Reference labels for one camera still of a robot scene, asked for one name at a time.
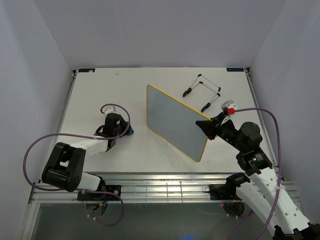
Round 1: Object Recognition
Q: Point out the aluminium table frame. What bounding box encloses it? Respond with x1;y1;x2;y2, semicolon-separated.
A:
19;67;313;240

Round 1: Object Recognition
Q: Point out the yellow framed whiteboard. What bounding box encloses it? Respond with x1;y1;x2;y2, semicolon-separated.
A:
146;84;210;163

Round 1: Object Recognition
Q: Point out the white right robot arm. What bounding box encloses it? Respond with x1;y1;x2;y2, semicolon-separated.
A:
196;108;320;240

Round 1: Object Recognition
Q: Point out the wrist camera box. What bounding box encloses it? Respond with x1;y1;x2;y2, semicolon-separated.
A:
100;105;117;116
221;100;237;125

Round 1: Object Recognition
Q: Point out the black wire easel stand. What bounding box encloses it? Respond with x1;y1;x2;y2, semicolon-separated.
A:
182;73;222;113

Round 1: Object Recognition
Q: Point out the black XDOF label left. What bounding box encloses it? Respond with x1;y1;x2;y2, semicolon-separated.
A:
78;68;96;73

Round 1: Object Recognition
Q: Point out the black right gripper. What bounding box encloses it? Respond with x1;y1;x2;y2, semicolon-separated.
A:
195;111;246;152

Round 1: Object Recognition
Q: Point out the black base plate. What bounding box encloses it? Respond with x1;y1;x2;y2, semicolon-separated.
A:
208;183;240;201
76;185;122;202

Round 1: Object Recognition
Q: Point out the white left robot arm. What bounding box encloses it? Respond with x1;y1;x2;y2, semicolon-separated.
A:
41;112;134;200

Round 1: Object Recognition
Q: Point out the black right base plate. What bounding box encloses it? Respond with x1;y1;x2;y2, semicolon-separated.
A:
208;183;240;201

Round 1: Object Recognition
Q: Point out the black XDOF label right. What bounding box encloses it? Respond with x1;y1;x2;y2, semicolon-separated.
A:
226;67;244;72

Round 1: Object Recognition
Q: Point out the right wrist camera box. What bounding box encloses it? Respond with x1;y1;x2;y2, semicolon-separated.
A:
221;100;237;125

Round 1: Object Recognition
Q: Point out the black xdof label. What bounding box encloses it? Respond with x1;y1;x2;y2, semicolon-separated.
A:
226;67;244;72
78;68;96;73

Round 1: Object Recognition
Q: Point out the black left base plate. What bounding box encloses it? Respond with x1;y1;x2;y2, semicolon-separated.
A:
76;185;122;202

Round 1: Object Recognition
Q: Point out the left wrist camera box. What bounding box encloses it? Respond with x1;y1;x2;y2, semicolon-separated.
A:
100;105;117;116

